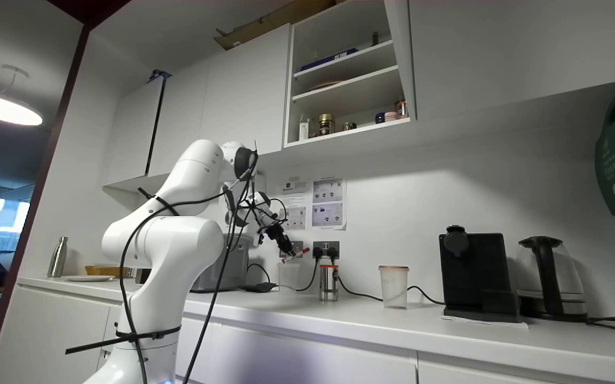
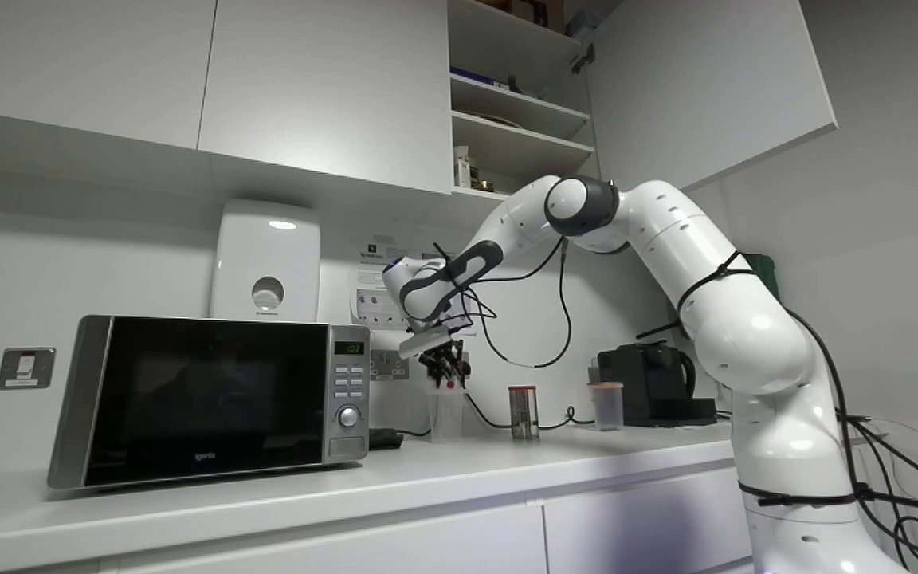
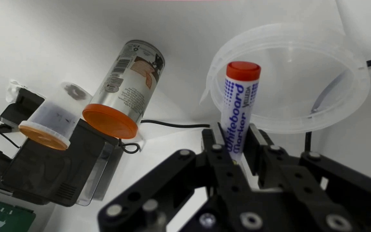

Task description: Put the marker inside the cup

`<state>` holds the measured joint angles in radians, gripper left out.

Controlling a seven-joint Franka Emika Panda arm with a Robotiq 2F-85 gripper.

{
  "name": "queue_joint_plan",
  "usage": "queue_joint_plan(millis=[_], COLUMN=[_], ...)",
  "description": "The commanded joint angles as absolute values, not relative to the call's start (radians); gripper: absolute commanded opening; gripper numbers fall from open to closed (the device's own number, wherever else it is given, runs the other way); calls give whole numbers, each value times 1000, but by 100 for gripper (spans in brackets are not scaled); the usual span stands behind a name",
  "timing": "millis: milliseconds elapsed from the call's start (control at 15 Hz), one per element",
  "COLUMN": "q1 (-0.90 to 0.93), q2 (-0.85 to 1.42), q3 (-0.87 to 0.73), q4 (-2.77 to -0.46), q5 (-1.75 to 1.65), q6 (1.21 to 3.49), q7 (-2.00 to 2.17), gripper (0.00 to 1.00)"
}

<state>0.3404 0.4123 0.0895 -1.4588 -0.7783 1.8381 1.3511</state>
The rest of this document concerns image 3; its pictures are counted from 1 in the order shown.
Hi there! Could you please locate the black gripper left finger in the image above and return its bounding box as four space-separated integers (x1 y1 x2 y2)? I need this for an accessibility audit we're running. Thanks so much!
96 122 255 232

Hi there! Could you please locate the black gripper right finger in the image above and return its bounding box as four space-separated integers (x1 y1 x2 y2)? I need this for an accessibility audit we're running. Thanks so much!
242 123 371 224

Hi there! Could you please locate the white whiteboard marker red cap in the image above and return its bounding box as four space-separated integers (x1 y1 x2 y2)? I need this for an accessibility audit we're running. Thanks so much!
217 60 262 163

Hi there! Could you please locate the metal can orange lid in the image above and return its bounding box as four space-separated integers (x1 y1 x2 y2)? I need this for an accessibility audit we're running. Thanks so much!
81 38 166 141

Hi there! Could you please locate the black coffee machine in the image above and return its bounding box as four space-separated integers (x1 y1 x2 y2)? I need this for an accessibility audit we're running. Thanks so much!
0 87 126 208

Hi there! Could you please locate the black appliance power cable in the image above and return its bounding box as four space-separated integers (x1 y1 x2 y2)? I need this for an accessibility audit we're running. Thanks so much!
121 118 212 154

